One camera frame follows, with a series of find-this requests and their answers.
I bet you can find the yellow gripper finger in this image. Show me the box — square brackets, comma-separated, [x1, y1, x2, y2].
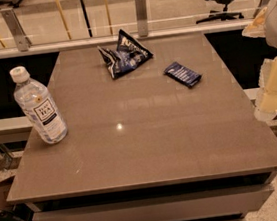
[254, 56, 277, 122]
[242, 7, 267, 38]

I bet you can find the blue chip bag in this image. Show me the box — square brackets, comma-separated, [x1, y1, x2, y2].
[98, 29, 153, 79]

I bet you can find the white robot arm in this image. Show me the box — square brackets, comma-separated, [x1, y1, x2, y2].
[242, 0, 277, 121]

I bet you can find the clear plastic water bottle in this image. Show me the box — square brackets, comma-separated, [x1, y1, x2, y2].
[10, 66, 68, 144]

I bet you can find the small blue snack packet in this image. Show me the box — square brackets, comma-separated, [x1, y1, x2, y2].
[163, 62, 202, 88]

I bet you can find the metal railing bracket middle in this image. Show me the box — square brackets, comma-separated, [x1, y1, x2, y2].
[134, 0, 149, 37]

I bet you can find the metal railing bracket left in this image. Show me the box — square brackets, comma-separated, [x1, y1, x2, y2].
[0, 7, 32, 52]

